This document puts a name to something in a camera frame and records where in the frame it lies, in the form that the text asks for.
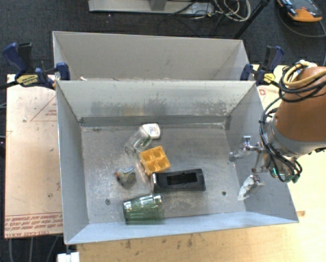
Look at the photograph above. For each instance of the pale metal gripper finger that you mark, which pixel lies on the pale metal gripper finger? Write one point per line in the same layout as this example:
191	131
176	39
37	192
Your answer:
247	187
242	152

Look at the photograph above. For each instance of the grey metal bin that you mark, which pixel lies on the grey metal bin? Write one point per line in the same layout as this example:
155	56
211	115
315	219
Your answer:
195	151

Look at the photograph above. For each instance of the black rectangular plastic tray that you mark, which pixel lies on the black rectangular plastic tray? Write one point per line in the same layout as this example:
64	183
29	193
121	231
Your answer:
179	180

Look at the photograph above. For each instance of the yellow block with four hollows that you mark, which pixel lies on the yellow block with four hollows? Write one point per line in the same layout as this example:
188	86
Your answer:
154	160

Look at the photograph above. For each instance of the white small printed box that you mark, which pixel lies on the white small printed box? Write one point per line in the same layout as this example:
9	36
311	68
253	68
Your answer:
153	130

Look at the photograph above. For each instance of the green clear glass cup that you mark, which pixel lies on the green clear glass cup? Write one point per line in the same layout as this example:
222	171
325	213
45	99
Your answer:
143	209

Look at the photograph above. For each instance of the clear glass jar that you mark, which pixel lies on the clear glass jar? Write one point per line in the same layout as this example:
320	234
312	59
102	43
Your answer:
135	143

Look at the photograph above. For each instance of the grey and orange small toy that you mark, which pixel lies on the grey and orange small toy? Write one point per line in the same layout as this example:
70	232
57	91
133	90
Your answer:
127	177

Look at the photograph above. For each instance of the brown cardboard board red print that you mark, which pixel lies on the brown cardboard board red print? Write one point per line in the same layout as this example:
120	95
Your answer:
31	151

